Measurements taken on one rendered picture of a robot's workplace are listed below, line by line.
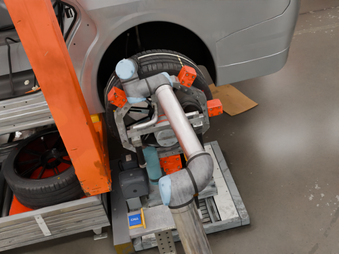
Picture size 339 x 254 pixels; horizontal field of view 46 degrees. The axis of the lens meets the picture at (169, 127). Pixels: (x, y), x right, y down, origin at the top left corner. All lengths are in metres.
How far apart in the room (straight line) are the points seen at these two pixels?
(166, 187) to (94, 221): 1.27
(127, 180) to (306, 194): 1.28
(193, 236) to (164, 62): 1.04
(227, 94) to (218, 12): 1.58
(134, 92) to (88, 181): 0.71
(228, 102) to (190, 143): 2.17
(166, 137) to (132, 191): 0.63
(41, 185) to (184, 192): 1.34
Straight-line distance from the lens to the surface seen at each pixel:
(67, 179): 2.75
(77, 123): 2.17
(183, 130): 1.80
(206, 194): 2.90
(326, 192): 3.11
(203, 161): 1.69
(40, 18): 1.90
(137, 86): 1.98
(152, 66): 2.28
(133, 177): 2.72
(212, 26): 2.58
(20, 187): 2.85
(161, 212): 2.42
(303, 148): 3.41
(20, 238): 2.97
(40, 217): 2.79
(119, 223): 2.86
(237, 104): 3.86
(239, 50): 2.71
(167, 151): 2.52
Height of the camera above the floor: 2.30
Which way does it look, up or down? 38 degrees down
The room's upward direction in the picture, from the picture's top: 11 degrees counter-clockwise
